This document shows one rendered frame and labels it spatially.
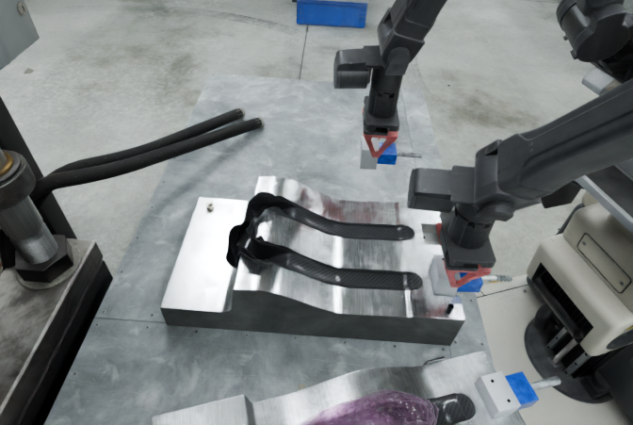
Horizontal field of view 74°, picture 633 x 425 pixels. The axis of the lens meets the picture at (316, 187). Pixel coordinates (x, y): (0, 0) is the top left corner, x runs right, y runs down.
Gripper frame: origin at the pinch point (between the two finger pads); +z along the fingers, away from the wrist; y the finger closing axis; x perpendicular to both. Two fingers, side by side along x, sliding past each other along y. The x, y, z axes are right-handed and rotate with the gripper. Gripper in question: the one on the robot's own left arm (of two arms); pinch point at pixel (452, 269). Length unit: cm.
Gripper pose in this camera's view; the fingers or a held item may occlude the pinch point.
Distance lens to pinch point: 74.7
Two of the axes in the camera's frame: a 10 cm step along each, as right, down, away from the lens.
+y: -0.5, 6.8, -7.3
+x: 10.0, 0.4, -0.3
